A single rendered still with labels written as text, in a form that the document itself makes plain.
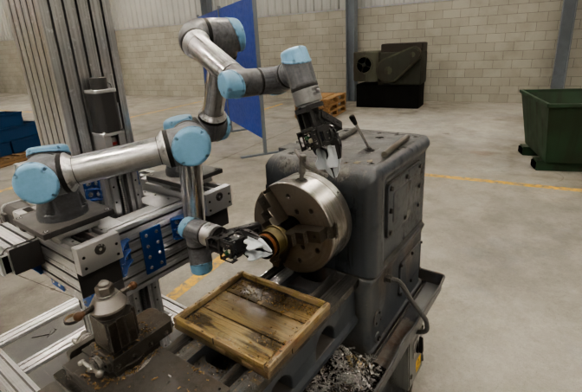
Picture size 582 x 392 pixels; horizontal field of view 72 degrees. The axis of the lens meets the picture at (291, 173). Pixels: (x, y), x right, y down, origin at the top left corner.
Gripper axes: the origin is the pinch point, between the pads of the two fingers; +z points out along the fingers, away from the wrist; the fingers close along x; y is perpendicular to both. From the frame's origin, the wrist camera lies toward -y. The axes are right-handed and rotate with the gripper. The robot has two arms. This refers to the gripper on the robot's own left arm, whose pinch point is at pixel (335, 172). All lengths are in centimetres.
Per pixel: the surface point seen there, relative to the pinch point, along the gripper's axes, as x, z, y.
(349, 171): -7.0, 4.1, -18.8
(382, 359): -17, 75, -19
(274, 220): -23.4, 10.1, 5.2
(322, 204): -9.0, 9.3, -1.9
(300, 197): -15.5, 5.9, -1.0
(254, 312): -30.0, 33.9, 19.1
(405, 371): -24, 99, -43
